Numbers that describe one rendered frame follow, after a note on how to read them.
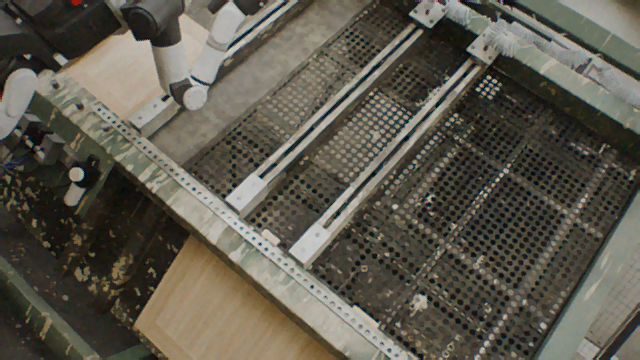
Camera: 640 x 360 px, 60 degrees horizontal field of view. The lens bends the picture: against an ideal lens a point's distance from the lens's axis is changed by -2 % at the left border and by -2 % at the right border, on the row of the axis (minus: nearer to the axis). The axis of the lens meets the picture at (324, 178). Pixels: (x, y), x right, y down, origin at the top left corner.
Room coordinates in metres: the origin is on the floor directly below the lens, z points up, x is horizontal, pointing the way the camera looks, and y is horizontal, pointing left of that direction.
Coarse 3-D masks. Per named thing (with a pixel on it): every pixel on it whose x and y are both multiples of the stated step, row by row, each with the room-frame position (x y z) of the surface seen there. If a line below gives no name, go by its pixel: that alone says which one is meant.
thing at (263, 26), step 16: (288, 0) 2.21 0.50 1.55; (304, 0) 2.25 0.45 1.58; (272, 16) 2.14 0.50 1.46; (288, 16) 2.20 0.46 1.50; (240, 32) 2.07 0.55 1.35; (256, 32) 2.08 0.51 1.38; (272, 32) 2.17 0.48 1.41; (240, 48) 2.03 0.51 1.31; (224, 64) 2.00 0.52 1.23; (160, 96) 1.85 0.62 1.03; (144, 112) 1.80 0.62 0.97; (160, 112) 1.81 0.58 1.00; (176, 112) 1.89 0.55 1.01; (144, 128) 1.78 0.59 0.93
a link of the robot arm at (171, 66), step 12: (156, 48) 1.52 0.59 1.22; (168, 48) 1.53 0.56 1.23; (180, 48) 1.56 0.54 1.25; (156, 60) 1.55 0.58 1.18; (168, 60) 1.55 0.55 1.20; (180, 60) 1.57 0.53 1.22; (168, 72) 1.57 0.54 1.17; (180, 72) 1.59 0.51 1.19; (168, 84) 1.59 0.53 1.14; (180, 84) 1.59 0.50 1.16; (192, 84) 1.62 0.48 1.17; (180, 96) 1.61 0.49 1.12; (192, 96) 1.63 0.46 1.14; (204, 96) 1.66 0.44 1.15; (192, 108) 1.65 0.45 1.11
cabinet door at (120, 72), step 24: (192, 24) 2.13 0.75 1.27; (96, 48) 2.00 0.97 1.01; (120, 48) 2.02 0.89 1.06; (144, 48) 2.03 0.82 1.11; (192, 48) 2.06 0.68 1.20; (72, 72) 1.92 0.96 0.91; (96, 72) 1.94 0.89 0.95; (120, 72) 1.95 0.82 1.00; (144, 72) 1.97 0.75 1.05; (96, 96) 1.87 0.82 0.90; (120, 96) 1.89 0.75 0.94; (144, 96) 1.90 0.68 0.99
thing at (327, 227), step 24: (504, 24) 2.04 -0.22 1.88; (480, 48) 2.13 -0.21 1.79; (456, 72) 2.09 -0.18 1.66; (480, 72) 2.16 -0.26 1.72; (456, 96) 2.03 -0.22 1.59; (432, 120) 1.94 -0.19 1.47; (408, 144) 1.87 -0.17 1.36; (384, 168) 1.80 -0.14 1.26; (360, 192) 1.77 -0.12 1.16; (336, 216) 1.71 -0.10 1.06; (312, 240) 1.61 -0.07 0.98
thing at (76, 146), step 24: (0, 96) 1.73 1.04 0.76; (24, 120) 1.69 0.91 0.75; (48, 120) 1.79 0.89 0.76; (0, 144) 1.74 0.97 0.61; (24, 144) 1.68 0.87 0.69; (48, 144) 1.66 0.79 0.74; (72, 144) 1.75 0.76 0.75; (96, 144) 1.73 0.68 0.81; (48, 168) 1.77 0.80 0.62; (72, 168) 1.64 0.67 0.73; (96, 168) 1.70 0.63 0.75; (72, 192) 1.66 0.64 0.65; (96, 192) 1.71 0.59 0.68
